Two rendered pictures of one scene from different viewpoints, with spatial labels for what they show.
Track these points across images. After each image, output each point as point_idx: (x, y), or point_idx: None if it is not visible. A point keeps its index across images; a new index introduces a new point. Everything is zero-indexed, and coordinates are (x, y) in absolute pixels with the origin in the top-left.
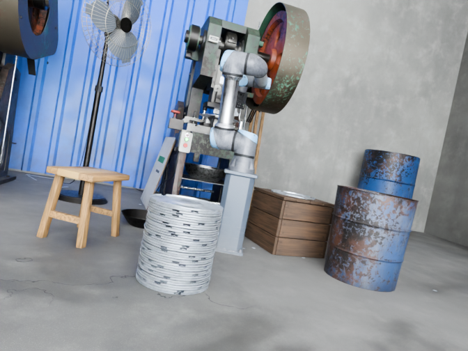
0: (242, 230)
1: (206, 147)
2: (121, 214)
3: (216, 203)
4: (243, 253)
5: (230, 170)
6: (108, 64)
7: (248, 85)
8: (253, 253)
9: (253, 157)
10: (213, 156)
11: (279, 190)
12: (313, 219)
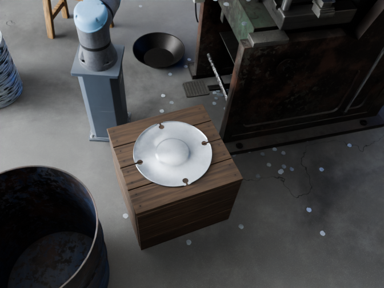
0: (90, 119)
1: (227, 6)
2: (190, 38)
3: (223, 92)
4: (103, 143)
5: (78, 47)
6: None
7: None
8: (110, 153)
9: (87, 48)
10: (230, 26)
11: (205, 136)
12: (126, 193)
